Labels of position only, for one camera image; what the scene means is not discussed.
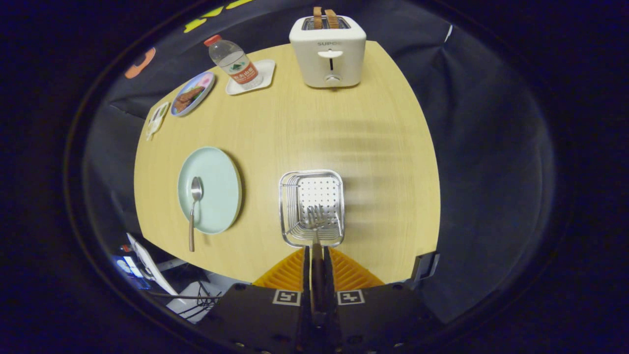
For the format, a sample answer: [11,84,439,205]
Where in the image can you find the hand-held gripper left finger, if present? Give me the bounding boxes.
[197,246,313,354]

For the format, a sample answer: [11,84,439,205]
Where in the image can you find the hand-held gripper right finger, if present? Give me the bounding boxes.
[322,246,445,354]

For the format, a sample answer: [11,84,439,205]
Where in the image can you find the metal fork wooden handle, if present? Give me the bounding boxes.
[301,204,329,315]

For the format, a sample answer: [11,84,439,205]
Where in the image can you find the metal wire basket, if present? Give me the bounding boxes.
[279,170,345,248]

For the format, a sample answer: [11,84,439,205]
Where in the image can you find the metal spoon wooden handle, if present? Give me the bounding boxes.
[188,176,203,253]

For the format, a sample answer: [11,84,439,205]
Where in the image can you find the white board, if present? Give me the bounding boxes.
[126,233,177,295]

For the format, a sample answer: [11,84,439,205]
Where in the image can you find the light green plate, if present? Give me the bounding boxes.
[177,146,243,235]

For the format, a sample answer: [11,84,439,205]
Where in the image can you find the blue lit screen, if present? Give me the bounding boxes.
[114,253,148,283]

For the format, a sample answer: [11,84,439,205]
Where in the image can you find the black backdrop cloth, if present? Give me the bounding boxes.
[81,0,556,325]

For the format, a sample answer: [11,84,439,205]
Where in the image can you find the small white card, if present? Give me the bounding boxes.
[145,101,171,142]

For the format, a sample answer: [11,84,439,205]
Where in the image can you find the brown food pieces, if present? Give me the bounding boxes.
[173,87,205,113]

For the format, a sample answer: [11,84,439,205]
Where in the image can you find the blue patterned plate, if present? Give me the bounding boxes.
[170,71,216,118]

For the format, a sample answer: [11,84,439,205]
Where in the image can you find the white square tray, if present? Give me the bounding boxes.
[225,59,276,96]

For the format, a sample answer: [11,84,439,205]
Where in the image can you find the clear water bottle red cap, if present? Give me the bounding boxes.
[203,34,263,91]

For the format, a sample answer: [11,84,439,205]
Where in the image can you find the white toaster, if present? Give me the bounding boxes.
[289,15,367,89]

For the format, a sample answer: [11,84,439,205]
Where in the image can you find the black cables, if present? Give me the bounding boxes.
[147,280,222,315]

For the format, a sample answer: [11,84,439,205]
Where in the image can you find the black bracket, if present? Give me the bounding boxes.
[410,252,440,291]

